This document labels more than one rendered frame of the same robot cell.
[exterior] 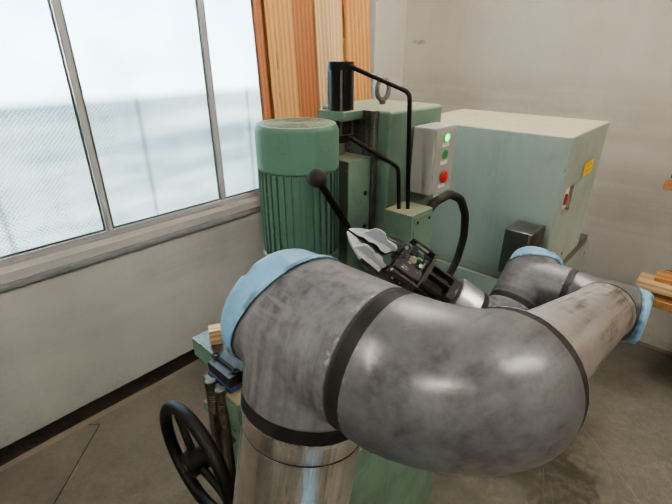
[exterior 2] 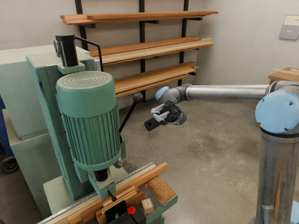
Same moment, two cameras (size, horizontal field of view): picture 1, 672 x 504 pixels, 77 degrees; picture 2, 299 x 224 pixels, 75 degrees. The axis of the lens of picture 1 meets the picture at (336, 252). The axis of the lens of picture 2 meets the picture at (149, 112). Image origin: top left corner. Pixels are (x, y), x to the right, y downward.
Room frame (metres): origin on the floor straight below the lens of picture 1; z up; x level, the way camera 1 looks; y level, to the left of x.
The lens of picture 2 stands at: (0.62, 0.61, 1.71)
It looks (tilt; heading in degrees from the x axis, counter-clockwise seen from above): 29 degrees down; 280
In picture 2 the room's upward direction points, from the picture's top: straight up
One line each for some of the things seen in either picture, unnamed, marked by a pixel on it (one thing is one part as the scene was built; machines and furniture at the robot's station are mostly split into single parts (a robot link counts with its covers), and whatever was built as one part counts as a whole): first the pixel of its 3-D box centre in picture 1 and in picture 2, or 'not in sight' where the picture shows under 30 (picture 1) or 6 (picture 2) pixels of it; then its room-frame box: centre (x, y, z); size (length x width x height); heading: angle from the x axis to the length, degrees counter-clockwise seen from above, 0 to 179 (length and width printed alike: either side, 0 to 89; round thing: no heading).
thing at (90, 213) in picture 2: not in sight; (108, 202); (0.90, 0.09, 0.92); 0.25 x 0.02 x 0.05; 47
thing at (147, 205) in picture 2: not in sight; (147, 206); (0.72, 0.07, 0.92); 0.05 x 0.04 x 0.04; 119
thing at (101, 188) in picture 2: not in sight; (101, 181); (0.93, 0.07, 1.03); 0.14 x 0.07 x 0.09; 137
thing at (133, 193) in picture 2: not in sight; (120, 206); (0.84, 0.11, 0.94); 0.16 x 0.02 x 0.07; 47
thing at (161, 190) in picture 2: not in sight; (159, 186); (0.68, -0.04, 0.92); 0.14 x 0.09 x 0.04; 137
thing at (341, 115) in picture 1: (342, 102); (69, 60); (1.02, -0.01, 1.54); 0.08 x 0.08 x 0.17; 47
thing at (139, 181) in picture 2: not in sight; (124, 189); (0.85, 0.01, 0.92); 0.54 x 0.02 x 0.04; 47
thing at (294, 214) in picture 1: (299, 194); (92, 121); (0.92, 0.08, 1.35); 0.18 x 0.18 x 0.31
